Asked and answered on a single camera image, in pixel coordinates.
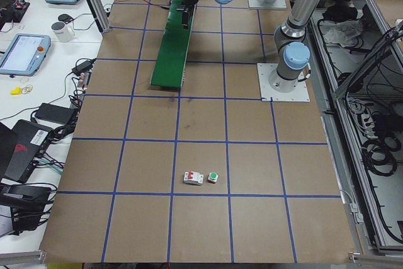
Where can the green conveyor belt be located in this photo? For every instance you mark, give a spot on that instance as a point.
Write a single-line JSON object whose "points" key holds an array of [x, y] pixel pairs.
{"points": [[171, 60]]}

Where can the white mug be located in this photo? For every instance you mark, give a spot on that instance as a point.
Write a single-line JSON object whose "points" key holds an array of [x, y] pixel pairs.
{"points": [[63, 32]]}

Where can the black power adapter brick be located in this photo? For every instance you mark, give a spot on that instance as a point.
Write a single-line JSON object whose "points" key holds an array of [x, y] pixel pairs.
{"points": [[55, 113]]}

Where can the white red circuit breaker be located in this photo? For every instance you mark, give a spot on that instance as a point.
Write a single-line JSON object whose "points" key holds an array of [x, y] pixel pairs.
{"points": [[193, 178]]}

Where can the blue teach pendant near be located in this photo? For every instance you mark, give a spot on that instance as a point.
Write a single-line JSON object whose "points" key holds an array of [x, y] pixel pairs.
{"points": [[25, 54]]}

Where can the yellow small object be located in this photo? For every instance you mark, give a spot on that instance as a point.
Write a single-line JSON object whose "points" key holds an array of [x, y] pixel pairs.
{"points": [[16, 91]]}

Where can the black mini computer box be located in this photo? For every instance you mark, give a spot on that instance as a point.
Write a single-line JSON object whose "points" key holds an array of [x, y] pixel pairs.
{"points": [[33, 140]]}

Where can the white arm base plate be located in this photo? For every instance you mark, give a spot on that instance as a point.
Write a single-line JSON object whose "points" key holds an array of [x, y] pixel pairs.
{"points": [[273, 88], [268, 4]]}

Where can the green push button switch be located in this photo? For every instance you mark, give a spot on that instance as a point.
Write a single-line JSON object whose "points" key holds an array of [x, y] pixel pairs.
{"points": [[212, 177]]}

